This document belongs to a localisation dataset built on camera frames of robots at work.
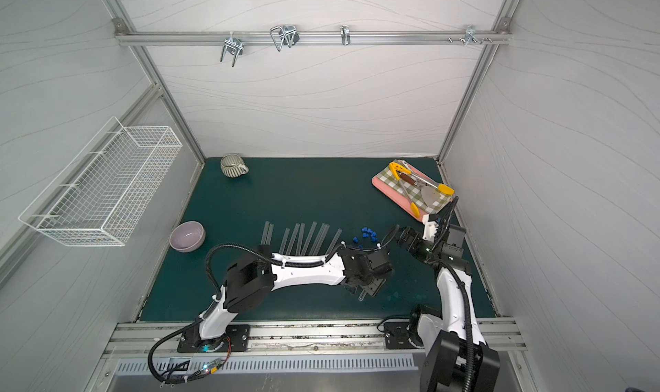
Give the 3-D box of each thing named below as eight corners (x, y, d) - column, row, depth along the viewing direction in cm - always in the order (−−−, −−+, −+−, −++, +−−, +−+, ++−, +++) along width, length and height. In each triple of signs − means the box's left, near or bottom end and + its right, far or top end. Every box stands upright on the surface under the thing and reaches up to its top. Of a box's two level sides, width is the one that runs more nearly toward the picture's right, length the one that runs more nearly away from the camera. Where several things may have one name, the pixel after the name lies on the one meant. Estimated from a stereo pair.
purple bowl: (170, 255, 91) (162, 248, 87) (183, 226, 99) (176, 219, 95) (203, 255, 91) (196, 248, 87) (213, 226, 99) (208, 219, 95)
